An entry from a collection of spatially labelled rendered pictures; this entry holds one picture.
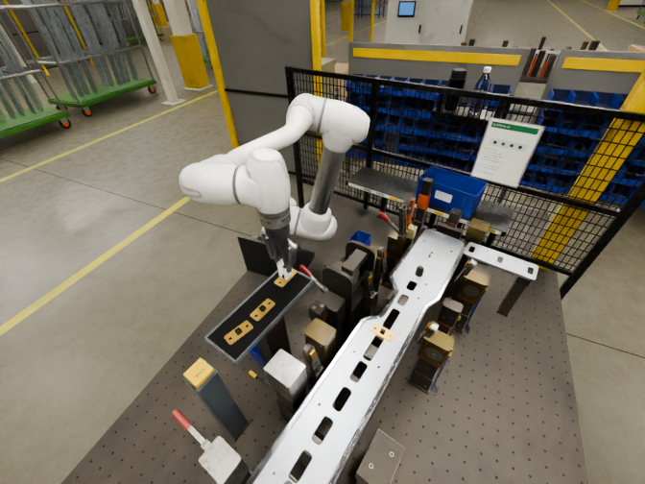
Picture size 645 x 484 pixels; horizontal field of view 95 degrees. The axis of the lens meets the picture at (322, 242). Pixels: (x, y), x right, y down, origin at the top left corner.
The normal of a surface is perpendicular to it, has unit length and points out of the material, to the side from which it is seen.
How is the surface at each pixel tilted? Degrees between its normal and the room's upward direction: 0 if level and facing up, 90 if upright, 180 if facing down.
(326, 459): 0
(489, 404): 0
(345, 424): 0
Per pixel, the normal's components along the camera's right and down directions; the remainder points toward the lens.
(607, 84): -0.43, 0.62
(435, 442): -0.04, -0.74
